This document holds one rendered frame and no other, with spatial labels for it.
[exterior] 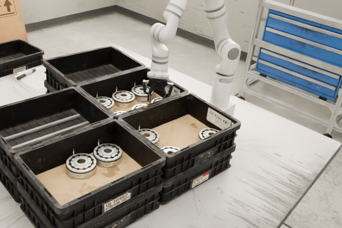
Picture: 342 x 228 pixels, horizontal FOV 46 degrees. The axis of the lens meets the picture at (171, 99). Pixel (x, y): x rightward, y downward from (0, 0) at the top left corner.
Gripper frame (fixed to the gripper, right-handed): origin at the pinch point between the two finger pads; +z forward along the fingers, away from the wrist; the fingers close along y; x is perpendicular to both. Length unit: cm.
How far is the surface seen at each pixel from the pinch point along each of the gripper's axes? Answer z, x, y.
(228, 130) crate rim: -5.0, 26.5, -29.3
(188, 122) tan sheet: 4.5, 8.8, -14.6
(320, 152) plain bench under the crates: 19, 1, -78
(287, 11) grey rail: -1, -158, -92
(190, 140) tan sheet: 4.4, 22.3, -15.5
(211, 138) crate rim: -5.4, 33.3, -22.5
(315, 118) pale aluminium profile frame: 77, -131, -127
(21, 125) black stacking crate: 3, 25, 51
